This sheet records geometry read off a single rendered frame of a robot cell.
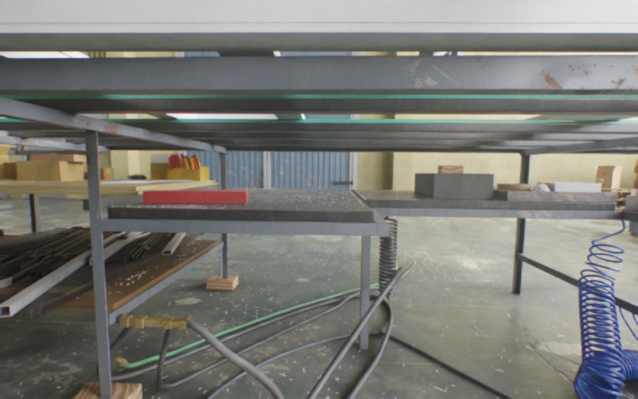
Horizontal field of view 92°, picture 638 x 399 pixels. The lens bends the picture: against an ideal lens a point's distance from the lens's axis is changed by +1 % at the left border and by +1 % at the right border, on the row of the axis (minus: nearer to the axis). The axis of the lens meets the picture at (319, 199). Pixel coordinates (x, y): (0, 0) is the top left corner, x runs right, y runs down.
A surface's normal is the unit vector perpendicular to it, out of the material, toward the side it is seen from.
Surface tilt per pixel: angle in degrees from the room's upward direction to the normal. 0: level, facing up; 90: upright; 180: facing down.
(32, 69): 90
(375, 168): 90
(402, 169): 90
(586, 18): 90
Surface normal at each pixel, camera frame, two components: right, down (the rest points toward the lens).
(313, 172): -0.04, 0.09
